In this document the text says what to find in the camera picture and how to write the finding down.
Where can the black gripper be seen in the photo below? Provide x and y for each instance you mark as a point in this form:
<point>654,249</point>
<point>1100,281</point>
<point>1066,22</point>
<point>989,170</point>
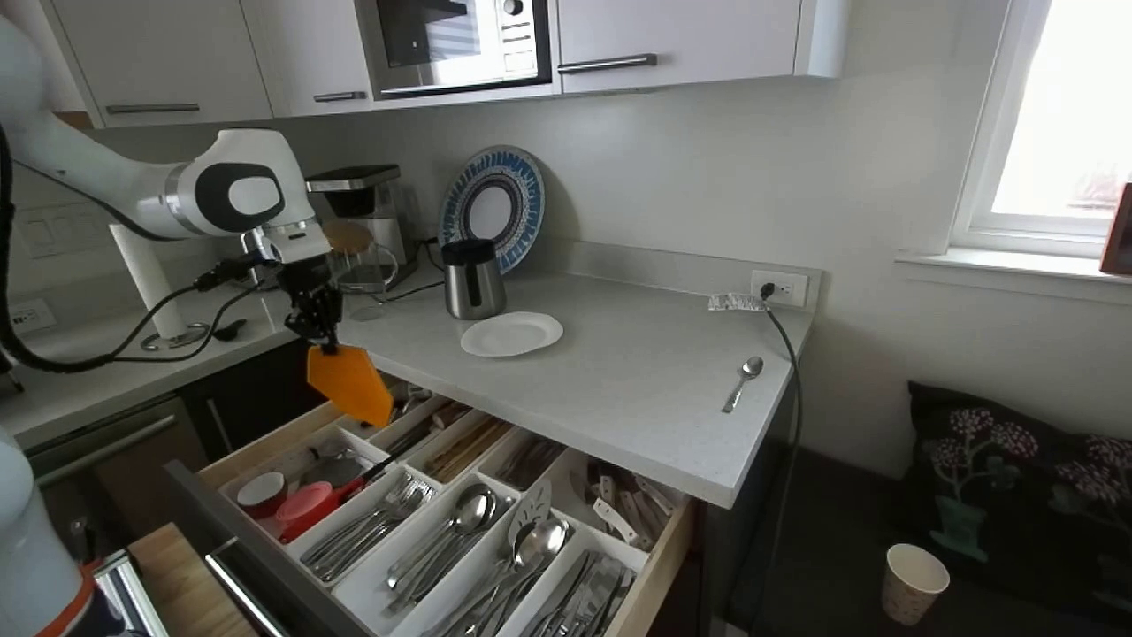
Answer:
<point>311,290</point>

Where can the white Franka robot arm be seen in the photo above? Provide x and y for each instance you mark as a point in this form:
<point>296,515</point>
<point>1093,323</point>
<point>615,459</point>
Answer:
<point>178,197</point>

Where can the wooden kitchen drawer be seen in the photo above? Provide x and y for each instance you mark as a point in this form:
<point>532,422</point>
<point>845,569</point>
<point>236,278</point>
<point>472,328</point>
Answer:
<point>269,445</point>

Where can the grey round mat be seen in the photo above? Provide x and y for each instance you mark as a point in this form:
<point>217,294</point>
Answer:
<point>336,464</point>

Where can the small white plate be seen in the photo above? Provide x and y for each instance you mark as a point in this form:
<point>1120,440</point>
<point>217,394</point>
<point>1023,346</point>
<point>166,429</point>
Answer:
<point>511,333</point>

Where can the grey drawer front panel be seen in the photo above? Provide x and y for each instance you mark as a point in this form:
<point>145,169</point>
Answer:
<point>223,517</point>

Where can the blue white decorative plate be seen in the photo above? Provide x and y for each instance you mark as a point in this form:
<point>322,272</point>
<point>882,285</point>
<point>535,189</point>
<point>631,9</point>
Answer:
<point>524,178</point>

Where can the steel and black coffee machine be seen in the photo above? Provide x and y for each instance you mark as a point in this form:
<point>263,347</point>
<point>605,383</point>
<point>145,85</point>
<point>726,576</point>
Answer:
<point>354,189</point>

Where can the steel thermos carafe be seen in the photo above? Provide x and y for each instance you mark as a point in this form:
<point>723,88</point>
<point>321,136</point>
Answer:
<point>475,289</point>

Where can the pink round silicone lid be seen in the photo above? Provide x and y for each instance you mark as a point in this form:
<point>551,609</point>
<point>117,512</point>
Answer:
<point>288,504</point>

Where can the white leaning board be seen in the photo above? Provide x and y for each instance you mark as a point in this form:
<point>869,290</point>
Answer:
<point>145,278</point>

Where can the silver metal fork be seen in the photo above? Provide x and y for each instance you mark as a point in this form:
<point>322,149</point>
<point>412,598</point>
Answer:
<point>354,532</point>
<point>380,537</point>

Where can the silver metal spoon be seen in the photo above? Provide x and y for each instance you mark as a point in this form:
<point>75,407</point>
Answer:
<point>468,512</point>

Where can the white cutlery tray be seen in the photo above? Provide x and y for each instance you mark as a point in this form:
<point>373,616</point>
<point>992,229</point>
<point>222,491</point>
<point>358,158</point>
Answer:
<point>354,590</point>

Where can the white upper cabinet door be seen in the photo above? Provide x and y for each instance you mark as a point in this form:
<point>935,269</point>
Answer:
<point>304,46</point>
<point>153,53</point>

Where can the large silver spoon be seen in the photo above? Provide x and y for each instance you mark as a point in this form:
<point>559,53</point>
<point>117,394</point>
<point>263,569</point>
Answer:
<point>540,547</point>

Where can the built-in steel microwave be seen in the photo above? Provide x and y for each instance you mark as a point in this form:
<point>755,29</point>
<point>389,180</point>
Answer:
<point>455,40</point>

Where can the silver table knife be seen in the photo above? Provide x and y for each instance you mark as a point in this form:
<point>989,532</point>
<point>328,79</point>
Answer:
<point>590,597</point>

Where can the small silver teaspoon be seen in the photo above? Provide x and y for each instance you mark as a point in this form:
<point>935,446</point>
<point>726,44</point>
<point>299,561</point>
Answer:
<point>748,368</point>

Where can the wide white cabinet door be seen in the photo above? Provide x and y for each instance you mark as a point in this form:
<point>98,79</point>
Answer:
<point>695,29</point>

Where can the dark floral cushion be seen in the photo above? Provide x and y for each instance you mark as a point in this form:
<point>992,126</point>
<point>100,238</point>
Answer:
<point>1026,497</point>

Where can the white framed window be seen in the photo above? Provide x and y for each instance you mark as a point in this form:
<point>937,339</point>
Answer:
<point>1064,107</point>

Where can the white wall outlet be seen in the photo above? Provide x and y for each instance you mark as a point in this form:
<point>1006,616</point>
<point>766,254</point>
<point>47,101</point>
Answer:
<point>781,289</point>

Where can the small picture frame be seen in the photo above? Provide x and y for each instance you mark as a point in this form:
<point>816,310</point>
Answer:
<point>1120,235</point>

